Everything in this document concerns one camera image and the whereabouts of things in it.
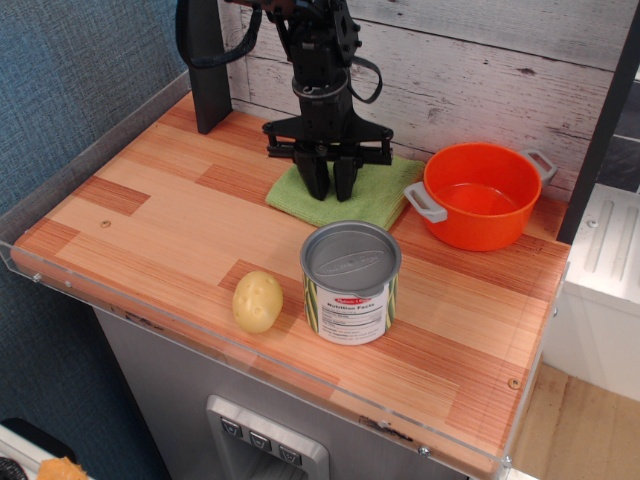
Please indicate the orange object bottom left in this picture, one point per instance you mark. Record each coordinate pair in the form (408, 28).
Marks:
(60, 469)

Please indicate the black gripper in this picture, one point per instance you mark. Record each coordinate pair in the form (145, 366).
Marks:
(328, 128)

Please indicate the grey toy fridge cabinet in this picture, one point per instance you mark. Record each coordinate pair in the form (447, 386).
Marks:
(171, 382)

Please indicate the yellow toy potato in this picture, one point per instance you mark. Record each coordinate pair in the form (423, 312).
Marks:
(257, 302)

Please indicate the toy tin can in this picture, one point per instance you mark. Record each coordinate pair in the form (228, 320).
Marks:
(350, 281)

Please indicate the dark grey right post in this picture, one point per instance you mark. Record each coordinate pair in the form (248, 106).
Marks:
(613, 106)

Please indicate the green towel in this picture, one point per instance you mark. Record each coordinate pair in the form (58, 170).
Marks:
(377, 197)

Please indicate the orange pot with grey handles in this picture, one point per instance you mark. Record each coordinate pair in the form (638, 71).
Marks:
(480, 196)

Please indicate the dark grey left post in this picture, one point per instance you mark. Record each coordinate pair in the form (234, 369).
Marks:
(199, 35)

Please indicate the silver dispenser panel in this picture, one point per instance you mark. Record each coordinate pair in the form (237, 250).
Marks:
(251, 446)

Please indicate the dark grey post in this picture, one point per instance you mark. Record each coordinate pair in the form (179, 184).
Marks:
(199, 35)
(613, 106)

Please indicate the white toy sink unit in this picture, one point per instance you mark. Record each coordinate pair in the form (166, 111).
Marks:
(594, 332)

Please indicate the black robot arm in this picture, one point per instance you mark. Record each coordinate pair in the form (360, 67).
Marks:
(320, 40)

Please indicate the clear acrylic edge guard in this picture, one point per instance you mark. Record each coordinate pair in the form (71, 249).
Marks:
(163, 225)

